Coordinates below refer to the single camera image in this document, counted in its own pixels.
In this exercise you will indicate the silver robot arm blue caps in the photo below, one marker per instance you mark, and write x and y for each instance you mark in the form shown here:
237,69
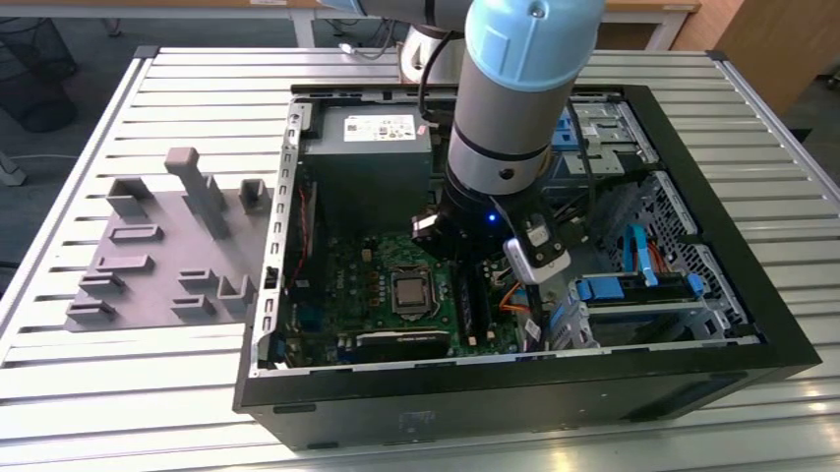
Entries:
519,123

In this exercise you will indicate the silver CPU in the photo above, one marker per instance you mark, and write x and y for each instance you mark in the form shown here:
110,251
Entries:
412,290

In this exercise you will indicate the grey power supply unit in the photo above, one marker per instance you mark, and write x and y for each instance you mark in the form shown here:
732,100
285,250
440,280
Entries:
368,187

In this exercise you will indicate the green motherboard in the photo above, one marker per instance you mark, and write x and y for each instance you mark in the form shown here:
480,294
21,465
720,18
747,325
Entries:
355,255

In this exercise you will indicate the metal CPU socket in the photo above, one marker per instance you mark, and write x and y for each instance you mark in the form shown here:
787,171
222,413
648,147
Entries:
412,311

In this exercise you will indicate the hard disk in blue carrier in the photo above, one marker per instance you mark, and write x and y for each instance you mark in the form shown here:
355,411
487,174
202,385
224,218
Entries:
607,289

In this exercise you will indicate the grey metal drive cage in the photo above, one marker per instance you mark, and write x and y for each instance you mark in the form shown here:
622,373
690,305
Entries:
618,164

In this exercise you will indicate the black graphics card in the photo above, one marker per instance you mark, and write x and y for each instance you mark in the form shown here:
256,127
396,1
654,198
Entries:
401,346

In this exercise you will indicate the metal disk bay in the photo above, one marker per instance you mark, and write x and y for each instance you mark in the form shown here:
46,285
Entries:
650,307

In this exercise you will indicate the black PC case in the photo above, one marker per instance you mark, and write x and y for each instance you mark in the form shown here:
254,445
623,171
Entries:
460,398

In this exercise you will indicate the grey parts rack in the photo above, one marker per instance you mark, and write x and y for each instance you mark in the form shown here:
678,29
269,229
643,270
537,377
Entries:
165,246

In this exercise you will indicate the wooden cabinet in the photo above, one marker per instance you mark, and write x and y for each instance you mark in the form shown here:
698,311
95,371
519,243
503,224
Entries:
782,44

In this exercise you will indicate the black mesh wastebasket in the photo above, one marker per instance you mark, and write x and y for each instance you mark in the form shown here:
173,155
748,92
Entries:
39,74

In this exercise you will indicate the blue drive bay bracket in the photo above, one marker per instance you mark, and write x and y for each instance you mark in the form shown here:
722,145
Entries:
564,133

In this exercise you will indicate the wooden desk white frame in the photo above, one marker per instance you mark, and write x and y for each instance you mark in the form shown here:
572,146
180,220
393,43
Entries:
656,6

